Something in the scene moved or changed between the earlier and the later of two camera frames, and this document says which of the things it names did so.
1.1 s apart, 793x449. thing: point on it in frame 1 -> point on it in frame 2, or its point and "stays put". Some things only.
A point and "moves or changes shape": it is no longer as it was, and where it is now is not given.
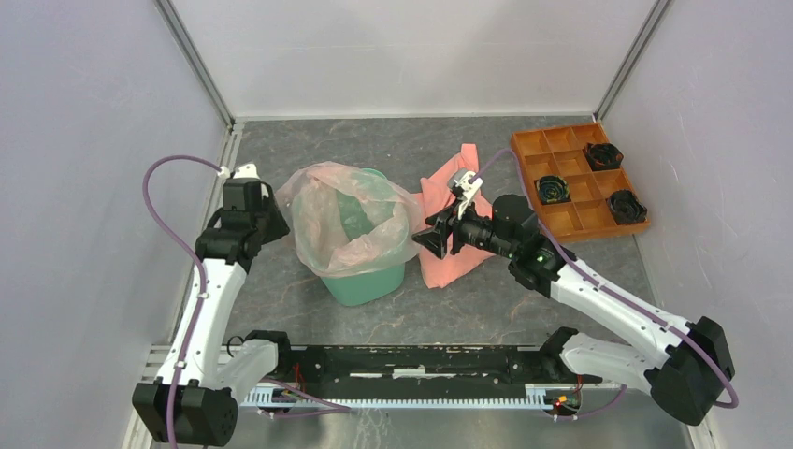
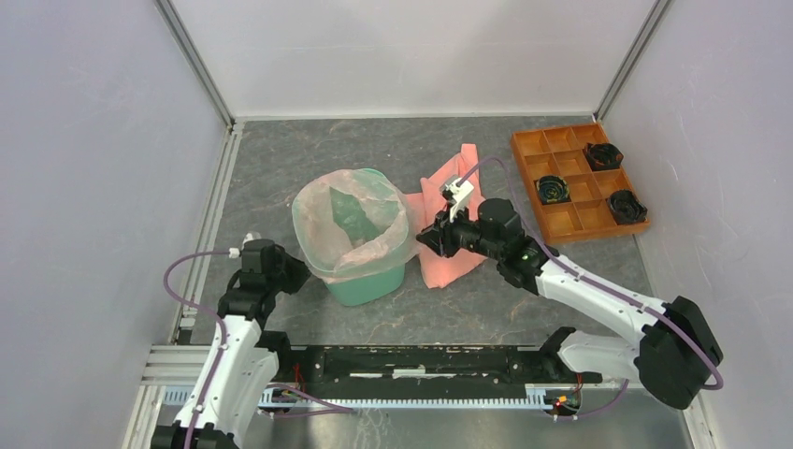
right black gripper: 435,238 stays put
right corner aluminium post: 655,19 stays put
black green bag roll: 552,188 stays put
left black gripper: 280,227 -> 300,271
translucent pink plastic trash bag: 346,223 moves or changes shape
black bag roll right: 625,208 stays put
